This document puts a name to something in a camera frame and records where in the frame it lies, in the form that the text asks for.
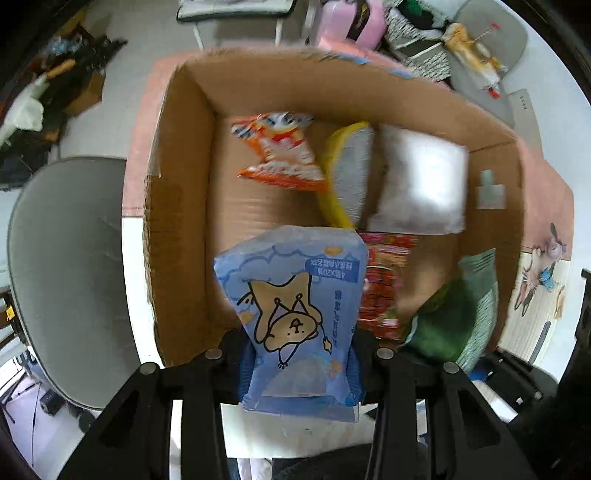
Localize cardboard box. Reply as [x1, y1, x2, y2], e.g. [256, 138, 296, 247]
[141, 45, 528, 370]

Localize yellow grey sponge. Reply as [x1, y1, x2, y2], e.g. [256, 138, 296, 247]
[317, 121, 374, 230]

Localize pink suitcase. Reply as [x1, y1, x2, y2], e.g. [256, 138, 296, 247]
[310, 0, 387, 49]

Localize black white patterned clothes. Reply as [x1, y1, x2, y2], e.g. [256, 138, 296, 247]
[384, 0, 452, 85]

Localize orange snack bag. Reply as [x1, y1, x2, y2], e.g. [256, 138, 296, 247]
[230, 112, 325, 192]

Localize grey cushioned chair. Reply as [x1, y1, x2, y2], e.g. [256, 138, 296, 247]
[448, 1, 528, 127]

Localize green wet wipes pack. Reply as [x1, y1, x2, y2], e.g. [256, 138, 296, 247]
[401, 249, 499, 374]

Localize red snack bag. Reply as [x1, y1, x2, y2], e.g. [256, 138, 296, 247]
[358, 231, 418, 343]

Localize grey office chair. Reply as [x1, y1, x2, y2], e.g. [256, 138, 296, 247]
[7, 157, 140, 410]

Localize blue bear tissue pack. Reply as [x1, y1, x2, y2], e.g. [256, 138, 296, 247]
[213, 226, 369, 423]

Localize dark clutter pile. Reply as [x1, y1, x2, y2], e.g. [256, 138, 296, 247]
[1, 25, 127, 191]

